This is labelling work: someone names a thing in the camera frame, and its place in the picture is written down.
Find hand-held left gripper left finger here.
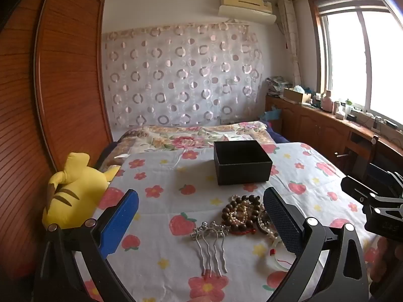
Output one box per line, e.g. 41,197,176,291
34,189,140,302

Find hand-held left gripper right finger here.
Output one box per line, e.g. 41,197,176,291
263,187,370,302

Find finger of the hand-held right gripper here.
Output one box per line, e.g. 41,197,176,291
368,163,403,196
341,175,378,205

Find pearl necklace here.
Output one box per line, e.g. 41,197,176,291
229,203,281,243

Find dark wooden bead bracelet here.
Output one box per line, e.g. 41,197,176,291
221,194,266,235

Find black cardboard box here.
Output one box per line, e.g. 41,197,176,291
213,140,273,186

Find silver hair comb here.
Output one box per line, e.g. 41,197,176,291
190,221,230,279

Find person's right hand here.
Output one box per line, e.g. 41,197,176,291
368,235,403,293

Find wooden chair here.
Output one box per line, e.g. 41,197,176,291
334,135,380,177

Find pale jade bangle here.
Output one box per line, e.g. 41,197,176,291
271,235,298,271

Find strawberry print bed sheet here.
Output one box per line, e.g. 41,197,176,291
74,141,388,302

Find yellow plush toy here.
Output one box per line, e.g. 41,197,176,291
42,153,121,229

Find wooden cabinet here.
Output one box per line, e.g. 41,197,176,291
264,96,403,180

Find dark blue blanket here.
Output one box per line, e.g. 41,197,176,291
260,120,292,143

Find pink jar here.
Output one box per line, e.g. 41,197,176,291
321,91,335,112

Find cardboard tissue box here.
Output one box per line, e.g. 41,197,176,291
283,87,312,104

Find floral quilt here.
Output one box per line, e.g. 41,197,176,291
97,121,278,170

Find blue plastic bag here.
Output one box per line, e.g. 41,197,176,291
264,105,282,122

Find window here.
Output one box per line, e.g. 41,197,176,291
310,0,403,129

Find stack of papers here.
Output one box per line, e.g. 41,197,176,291
266,76,293,97

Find wooden wardrobe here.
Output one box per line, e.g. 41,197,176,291
0,0,114,280

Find circle patterned sheer curtain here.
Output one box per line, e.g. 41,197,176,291
102,22,265,129

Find pale window curtain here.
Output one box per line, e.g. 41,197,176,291
277,0,303,89

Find wall air conditioner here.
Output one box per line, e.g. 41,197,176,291
218,0,277,24

